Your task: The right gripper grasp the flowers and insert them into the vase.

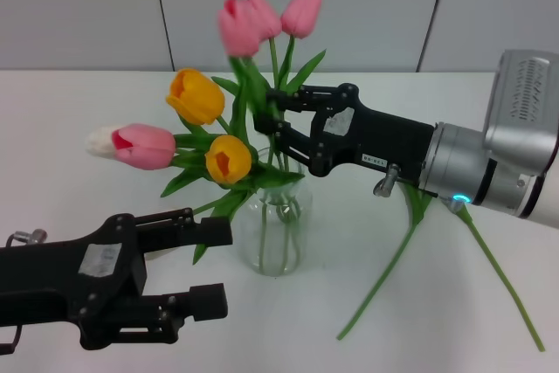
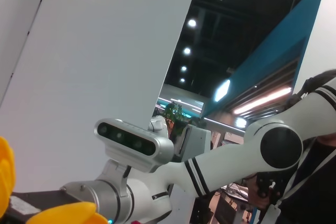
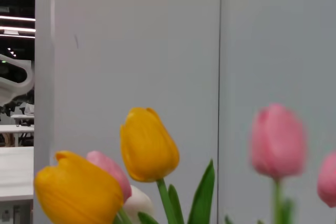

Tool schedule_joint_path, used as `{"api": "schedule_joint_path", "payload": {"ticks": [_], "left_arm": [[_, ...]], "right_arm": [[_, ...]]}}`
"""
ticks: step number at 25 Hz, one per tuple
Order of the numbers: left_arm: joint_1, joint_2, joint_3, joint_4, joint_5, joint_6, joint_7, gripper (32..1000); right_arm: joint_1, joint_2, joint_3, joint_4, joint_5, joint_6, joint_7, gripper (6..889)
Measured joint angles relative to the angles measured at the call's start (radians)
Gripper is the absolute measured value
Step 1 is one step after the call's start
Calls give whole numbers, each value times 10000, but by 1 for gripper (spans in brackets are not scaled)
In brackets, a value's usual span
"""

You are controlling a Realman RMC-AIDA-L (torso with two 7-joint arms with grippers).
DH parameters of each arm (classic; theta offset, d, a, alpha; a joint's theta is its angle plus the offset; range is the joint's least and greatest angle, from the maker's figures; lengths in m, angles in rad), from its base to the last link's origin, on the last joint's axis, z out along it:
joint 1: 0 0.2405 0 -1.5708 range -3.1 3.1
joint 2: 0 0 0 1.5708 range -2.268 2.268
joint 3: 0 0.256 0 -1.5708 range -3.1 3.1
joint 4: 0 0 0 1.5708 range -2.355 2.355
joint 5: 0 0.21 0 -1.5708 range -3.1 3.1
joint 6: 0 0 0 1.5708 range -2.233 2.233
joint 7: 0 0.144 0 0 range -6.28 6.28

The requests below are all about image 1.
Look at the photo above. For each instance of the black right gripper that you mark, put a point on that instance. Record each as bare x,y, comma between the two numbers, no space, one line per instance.
388,137

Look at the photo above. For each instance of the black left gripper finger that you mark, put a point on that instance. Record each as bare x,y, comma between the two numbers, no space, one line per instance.
209,302
214,232

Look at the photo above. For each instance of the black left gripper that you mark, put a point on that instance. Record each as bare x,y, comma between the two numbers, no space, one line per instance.
57,281

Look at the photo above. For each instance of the pink tulip with bloom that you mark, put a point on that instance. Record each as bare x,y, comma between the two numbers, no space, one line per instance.
238,32
268,19
144,146
301,12

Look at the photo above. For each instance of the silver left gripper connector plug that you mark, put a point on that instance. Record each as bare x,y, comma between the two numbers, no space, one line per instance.
30,236

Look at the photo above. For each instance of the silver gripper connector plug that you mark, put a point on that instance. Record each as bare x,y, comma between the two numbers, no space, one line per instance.
30,236
386,181

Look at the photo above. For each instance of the clear glass vase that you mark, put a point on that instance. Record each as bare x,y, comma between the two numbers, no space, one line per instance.
297,216

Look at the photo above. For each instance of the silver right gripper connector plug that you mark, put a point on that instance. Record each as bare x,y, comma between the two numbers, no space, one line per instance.
386,181

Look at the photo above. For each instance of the small orange tulip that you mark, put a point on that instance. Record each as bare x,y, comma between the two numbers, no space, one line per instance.
227,159
502,277

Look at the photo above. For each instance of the large orange tulip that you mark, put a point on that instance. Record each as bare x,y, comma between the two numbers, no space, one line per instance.
196,95

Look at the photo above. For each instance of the pink tulip with open bloom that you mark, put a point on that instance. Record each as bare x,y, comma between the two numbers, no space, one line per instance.
144,146

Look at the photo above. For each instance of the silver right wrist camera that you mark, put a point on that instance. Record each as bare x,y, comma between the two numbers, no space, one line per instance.
524,106

